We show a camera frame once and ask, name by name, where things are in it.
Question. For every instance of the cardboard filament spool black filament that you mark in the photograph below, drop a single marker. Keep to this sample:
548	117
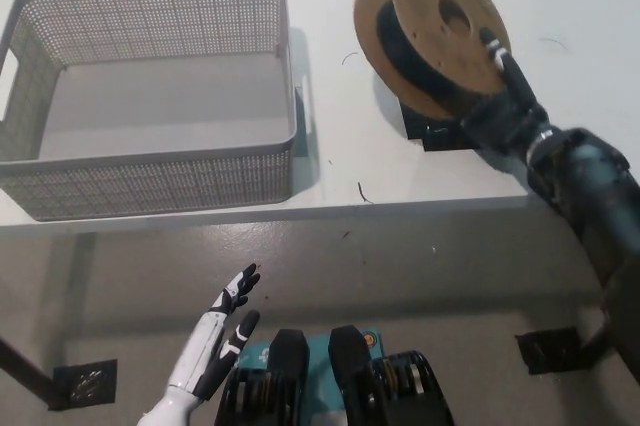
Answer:
430	6

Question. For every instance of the grey perforated plastic basket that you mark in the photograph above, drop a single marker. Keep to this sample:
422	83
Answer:
150	86

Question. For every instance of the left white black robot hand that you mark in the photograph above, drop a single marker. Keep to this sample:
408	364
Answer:
200	351

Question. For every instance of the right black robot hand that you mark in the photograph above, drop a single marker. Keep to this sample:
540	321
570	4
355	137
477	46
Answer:
500	121

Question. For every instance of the black floor tape patch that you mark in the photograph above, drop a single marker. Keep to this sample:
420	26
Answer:
85	383
550	351

